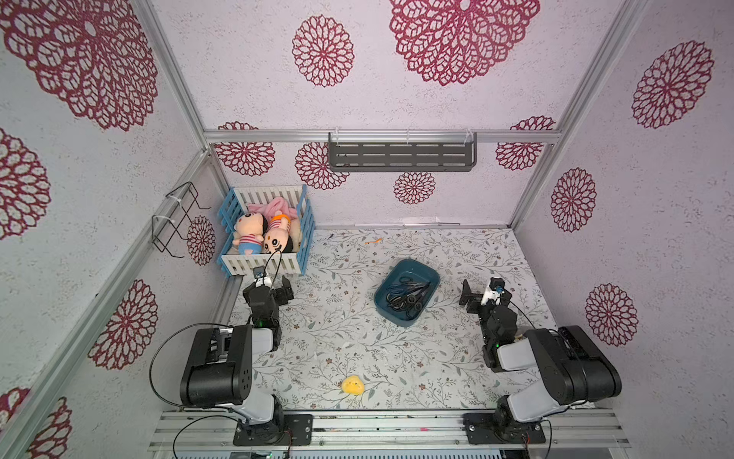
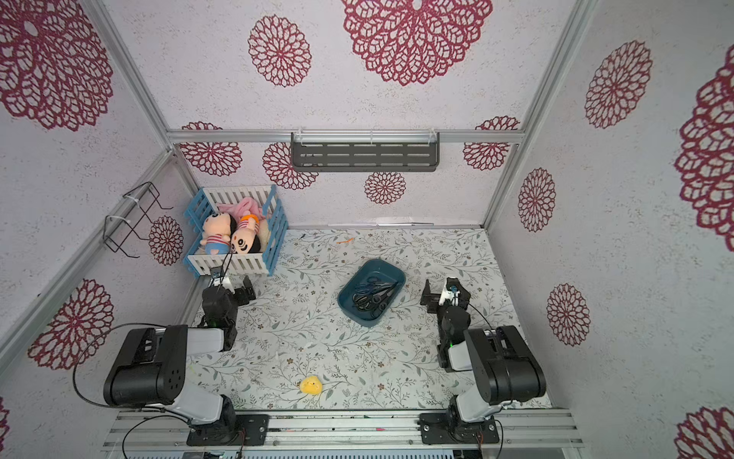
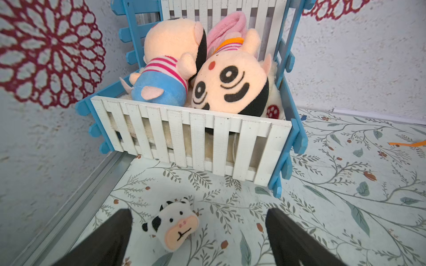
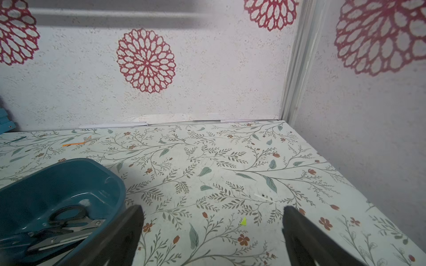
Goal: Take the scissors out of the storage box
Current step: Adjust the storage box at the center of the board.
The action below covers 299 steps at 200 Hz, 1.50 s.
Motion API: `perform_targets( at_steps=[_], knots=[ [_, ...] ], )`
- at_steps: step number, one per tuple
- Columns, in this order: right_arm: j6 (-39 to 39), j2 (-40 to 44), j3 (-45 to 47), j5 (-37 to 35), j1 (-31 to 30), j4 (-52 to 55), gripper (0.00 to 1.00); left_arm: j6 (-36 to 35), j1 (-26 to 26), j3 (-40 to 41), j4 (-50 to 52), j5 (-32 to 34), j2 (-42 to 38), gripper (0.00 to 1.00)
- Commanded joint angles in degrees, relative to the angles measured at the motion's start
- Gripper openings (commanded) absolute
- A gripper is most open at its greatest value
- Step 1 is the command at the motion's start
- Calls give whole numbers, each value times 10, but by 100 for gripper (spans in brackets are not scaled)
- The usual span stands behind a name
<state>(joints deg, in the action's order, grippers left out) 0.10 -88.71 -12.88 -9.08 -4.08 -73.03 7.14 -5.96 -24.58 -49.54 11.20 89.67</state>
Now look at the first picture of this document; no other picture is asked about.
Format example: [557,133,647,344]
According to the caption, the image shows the large black scissors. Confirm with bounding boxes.
[386,281,431,312]

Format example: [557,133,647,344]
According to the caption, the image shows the aluminium mounting rail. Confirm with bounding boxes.
[147,409,631,458]

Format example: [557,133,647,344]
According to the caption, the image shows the blue white slatted crate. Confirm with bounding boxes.
[218,186,315,277]

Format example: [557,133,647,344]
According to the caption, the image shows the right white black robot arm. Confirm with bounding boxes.
[459,277,622,445]

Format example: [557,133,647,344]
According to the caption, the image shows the grey wall shelf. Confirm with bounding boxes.
[327,133,477,173]

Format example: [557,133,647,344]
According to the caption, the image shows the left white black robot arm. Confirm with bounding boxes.
[180,268,294,443]

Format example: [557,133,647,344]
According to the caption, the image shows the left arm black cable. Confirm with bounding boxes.
[148,322,236,411]

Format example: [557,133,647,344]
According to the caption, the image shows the plush doll orange collar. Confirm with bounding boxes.
[263,212,302,254]

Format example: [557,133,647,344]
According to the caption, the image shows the teal plastic storage box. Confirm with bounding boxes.
[374,258,441,327]

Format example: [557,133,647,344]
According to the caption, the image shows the black wire wall rack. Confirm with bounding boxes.
[150,181,210,259]

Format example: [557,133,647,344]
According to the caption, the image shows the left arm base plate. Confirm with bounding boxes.
[233,414,313,447]

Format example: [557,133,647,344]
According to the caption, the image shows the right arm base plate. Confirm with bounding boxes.
[463,411,546,446]

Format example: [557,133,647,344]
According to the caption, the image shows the pink cloth in crate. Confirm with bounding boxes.
[248,197,299,220]

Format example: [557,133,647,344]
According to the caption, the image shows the yellow plush toy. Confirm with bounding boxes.
[341,375,365,396]

